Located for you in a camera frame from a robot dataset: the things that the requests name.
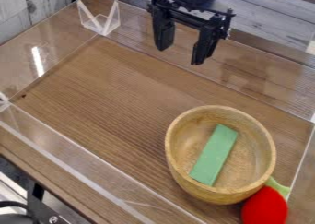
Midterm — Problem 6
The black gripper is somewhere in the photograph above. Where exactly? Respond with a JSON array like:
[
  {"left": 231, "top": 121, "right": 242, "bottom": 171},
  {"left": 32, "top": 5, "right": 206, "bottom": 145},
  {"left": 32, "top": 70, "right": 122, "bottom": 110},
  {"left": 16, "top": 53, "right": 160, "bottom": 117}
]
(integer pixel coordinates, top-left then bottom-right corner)
[{"left": 151, "top": 0, "right": 236, "bottom": 65}]

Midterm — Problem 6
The green rectangular block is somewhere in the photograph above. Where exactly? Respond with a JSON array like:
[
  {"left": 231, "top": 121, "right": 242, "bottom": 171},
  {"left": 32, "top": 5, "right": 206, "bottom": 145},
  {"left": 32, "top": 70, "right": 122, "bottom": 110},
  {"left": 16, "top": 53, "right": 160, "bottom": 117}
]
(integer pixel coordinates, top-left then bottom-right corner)
[{"left": 190, "top": 124, "right": 239, "bottom": 186}]

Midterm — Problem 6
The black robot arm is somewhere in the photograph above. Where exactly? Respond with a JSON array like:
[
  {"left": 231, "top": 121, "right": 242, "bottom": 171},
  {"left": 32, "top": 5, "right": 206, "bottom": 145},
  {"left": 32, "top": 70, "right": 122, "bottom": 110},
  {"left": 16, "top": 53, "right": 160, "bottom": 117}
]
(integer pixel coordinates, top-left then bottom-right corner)
[{"left": 148, "top": 0, "right": 236, "bottom": 65}]

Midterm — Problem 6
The brown wooden bowl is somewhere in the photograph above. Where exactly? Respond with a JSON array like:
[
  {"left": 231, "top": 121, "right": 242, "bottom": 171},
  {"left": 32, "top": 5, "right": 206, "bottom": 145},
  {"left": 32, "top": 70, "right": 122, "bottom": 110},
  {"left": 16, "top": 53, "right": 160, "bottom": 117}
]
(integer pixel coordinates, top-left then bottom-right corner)
[{"left": 166, "top": 105, "right": 277, "bottom": 205}]

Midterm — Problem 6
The clear acrylic front wall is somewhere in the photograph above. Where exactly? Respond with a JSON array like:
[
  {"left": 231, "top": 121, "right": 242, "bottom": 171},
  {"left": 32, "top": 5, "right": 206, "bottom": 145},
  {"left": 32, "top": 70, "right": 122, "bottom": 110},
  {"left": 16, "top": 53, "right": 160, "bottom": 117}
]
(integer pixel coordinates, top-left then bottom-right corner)
[{"left": 0, "top": 103, "right": 206, "bottom": 224}]

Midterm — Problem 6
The red plush strawberry toy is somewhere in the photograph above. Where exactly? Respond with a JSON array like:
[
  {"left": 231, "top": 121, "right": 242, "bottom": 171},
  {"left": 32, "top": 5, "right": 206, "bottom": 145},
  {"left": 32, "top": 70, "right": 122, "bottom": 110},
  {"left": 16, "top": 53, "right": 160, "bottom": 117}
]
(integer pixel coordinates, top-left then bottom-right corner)
[{"left": 242, "top": 177, "right": 291, "bottom": 224}]

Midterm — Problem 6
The black cable near floor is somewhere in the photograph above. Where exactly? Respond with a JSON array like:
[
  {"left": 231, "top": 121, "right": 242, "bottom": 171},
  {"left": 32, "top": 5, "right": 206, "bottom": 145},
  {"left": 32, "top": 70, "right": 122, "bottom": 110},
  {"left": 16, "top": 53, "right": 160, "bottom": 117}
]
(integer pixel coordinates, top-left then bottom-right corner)
[{"left": 0, "top": 200, "right": 35, "bottom": 224}]

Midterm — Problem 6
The black table frame bracket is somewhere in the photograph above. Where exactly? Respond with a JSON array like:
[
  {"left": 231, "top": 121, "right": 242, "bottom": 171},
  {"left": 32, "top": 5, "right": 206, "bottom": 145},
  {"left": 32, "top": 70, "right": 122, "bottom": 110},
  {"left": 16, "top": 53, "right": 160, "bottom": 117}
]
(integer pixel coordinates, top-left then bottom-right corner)
[{"left": 27, "top": 183, "right": 71, "bottom": 224}]

